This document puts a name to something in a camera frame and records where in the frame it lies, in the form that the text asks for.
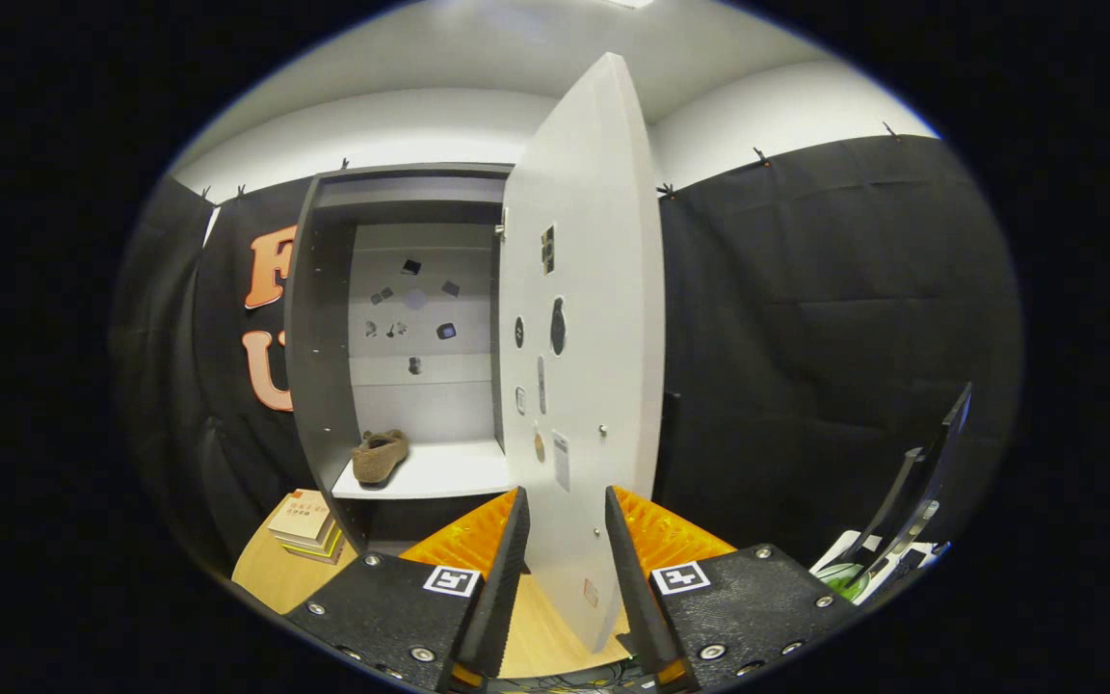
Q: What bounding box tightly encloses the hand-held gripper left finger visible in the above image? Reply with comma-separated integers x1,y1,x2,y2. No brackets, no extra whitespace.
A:
283,487,531,693

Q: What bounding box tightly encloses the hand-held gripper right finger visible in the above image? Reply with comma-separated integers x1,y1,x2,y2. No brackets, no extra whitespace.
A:
605,485,859,693

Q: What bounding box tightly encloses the brown fuzzy shoe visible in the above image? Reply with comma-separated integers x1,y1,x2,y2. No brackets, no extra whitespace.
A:
353,429,410,486

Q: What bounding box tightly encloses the dark gray shoe cabinet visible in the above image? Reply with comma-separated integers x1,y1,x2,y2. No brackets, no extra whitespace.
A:
283,162,517,558

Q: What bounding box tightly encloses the beige shoe cabinet door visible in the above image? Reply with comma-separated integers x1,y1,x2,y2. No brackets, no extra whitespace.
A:
497,53,667,654

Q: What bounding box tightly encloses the white and green object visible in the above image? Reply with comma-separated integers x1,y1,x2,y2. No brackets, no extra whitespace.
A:
810,528,946,606

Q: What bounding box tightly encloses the stack of books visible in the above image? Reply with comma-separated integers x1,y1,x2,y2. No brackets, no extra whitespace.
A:
268,489,344,565

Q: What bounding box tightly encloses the black backdrop cloth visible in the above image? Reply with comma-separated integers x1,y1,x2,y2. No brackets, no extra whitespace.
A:
112,135,1023,579

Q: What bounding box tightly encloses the black metal stand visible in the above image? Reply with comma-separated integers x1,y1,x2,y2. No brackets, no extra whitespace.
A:
844,382,975,589

